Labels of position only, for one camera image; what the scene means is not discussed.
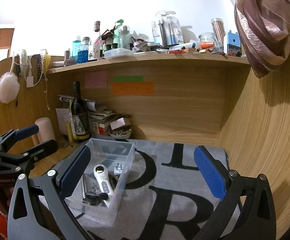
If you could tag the white card box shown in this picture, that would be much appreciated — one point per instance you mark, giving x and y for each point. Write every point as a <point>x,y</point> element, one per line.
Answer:
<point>121,122</point>

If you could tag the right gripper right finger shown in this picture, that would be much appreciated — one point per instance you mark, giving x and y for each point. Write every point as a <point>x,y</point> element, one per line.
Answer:
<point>213,171</point>

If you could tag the silver keys bunch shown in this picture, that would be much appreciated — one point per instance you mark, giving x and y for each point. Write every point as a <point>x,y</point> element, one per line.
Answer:
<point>95,188</point>

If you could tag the white handheld massager device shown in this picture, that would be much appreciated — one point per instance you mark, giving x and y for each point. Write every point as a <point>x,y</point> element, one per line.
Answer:
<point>102,176</point>

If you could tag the silver metal tube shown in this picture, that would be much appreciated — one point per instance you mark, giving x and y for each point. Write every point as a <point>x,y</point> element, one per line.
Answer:
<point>83,187</point>

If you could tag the white power plug adapter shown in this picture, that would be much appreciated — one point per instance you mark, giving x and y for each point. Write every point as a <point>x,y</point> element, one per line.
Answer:
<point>118,169</point>

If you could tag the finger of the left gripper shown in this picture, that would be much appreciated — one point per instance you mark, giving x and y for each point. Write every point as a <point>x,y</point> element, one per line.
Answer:
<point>26,132</point>
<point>43,150</point>

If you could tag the clear plastic storage box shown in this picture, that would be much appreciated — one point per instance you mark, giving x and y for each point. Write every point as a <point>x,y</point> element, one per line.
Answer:
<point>108,153</point>

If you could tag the orange sticky paper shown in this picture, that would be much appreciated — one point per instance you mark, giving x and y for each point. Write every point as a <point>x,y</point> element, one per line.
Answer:
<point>143,88</point>

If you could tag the dark wine bottle elephant label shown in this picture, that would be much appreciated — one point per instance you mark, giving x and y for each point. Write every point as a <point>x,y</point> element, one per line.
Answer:
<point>80,115</point>

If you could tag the blue liquid glass bottle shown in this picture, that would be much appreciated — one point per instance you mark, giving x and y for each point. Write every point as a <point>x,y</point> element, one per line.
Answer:
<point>83,51</point>

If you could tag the white fluffy pompom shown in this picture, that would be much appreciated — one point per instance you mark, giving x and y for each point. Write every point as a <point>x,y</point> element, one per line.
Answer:
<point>9,87</point>

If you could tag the wooden upper shelf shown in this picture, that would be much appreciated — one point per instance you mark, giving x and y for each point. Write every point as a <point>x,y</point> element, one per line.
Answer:
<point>154,57</point>

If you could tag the blue box on shelf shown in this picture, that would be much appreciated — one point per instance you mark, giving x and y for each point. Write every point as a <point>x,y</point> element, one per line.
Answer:
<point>232,43</point>

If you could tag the white bowl of trinkets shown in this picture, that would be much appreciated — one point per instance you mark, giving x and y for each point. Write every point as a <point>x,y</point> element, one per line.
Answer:
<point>121,133</point>

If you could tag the pink fabric scarf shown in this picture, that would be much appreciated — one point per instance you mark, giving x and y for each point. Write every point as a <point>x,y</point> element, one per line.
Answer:
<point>264,29</point>

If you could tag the green sticky paper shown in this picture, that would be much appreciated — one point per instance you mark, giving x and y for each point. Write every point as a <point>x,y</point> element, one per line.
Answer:
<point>137,78</point>

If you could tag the clear glass jar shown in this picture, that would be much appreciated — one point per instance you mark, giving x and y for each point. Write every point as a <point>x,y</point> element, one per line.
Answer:
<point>209,41</point>

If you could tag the pink sticky paper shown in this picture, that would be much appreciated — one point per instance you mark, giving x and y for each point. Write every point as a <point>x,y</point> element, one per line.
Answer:
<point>96,80</point>

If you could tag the stack of books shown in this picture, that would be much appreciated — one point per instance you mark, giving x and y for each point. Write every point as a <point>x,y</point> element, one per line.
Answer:
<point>99,122</point>

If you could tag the handwritten white paper note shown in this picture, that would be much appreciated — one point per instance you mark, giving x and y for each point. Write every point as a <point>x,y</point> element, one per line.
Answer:
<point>63,117</point>

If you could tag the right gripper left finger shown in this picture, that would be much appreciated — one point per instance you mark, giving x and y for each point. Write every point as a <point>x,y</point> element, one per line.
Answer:
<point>71,170</point>

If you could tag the grey rug with black letters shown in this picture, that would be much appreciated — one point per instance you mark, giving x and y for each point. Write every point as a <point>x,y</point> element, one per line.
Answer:
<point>165,197</point>

